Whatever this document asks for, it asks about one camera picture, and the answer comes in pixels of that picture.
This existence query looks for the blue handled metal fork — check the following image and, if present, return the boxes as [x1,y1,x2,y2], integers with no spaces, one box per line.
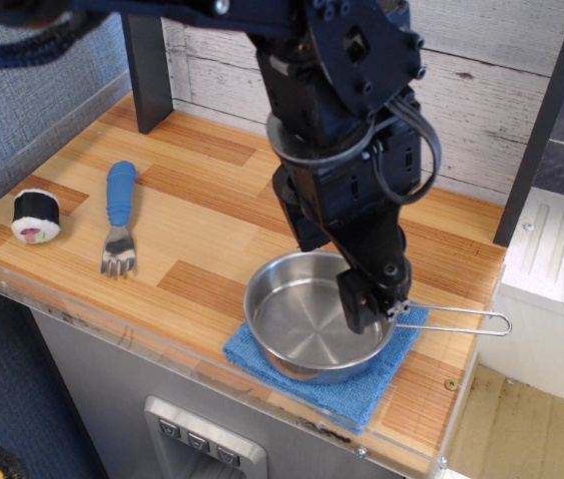
[101,161,137,277]

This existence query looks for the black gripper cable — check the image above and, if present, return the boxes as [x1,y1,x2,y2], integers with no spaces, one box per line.
[0,9,108,71]

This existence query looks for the dark right vertical post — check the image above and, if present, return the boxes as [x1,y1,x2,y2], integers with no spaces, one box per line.
[493,40,564,247]

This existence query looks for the clear acrylic table edge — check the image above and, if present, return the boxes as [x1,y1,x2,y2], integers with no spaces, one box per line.
[0,248,507,476]

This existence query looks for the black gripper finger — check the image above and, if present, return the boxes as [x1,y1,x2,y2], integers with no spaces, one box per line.
[336,269,388,334]
[281,199,330,252]

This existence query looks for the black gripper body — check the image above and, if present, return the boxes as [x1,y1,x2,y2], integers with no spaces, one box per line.
[271,119,421,310]

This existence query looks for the stainless steel pot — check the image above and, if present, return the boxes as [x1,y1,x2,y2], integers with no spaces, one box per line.
[244,250,512,384]

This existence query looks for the white ridged side unit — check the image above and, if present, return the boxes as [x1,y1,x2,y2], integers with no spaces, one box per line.
[478,189,564,399]

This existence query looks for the blue folded cloth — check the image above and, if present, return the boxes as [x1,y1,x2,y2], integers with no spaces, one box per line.
[223,306,429,434]

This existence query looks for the dark left vertical post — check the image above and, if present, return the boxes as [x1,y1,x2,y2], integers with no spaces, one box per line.
[121,14,173,134]

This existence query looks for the plush sushi roll toy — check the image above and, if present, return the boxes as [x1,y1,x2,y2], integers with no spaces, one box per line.
[11,189,61,244]

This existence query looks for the dark vertical post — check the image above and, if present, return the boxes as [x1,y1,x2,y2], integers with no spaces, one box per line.
[121,14,173,134]
[493,40,564,247]

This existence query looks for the grey cabinet with buttons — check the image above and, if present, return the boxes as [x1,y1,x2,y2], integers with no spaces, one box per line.
[33,312,396,478]

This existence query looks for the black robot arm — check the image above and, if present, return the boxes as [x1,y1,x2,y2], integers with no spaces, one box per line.
[73,1,438,333]

